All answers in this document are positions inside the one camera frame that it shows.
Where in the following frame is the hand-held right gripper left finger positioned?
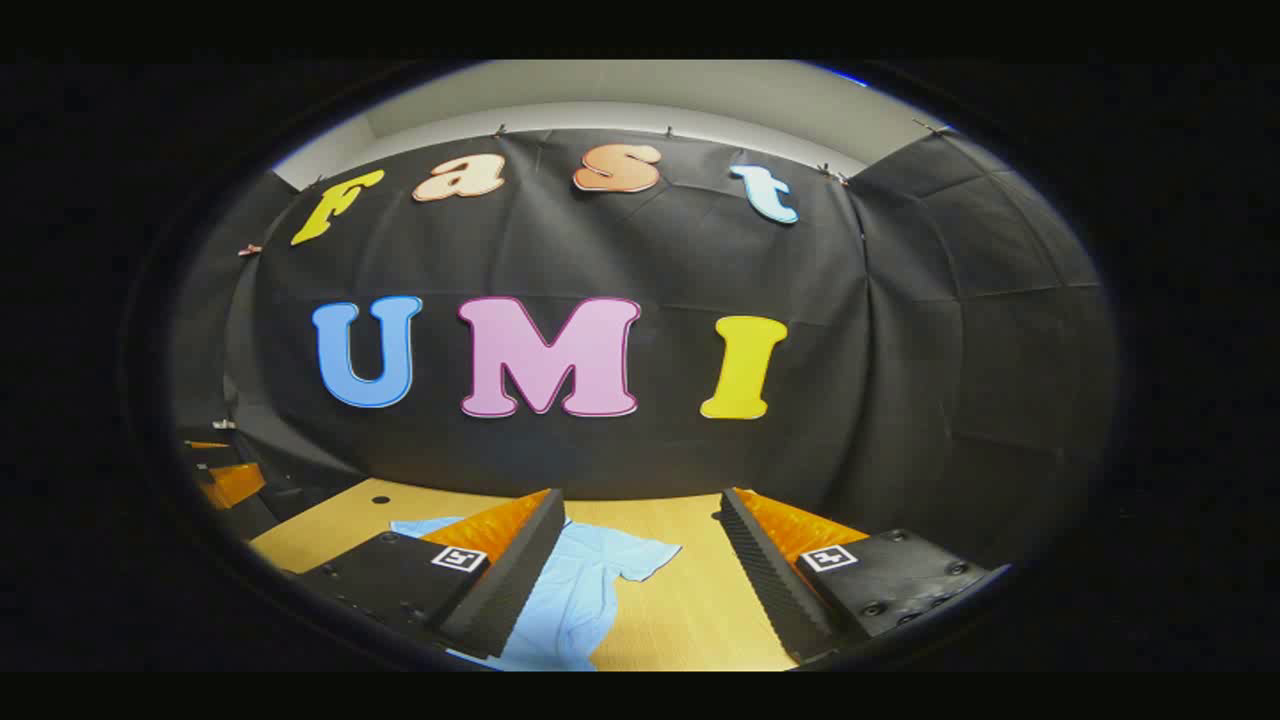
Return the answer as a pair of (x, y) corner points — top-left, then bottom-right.
(295, 487), (568, 662)

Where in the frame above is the black backdrop cloth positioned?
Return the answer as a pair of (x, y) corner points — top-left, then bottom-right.
(165, 125), (1116, 571)

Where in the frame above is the light blue T-shirt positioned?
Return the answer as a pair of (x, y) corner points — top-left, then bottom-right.
(390, 515), (683, 671)

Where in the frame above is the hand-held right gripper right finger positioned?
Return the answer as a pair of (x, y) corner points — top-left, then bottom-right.
(718, 486), (991, 666)

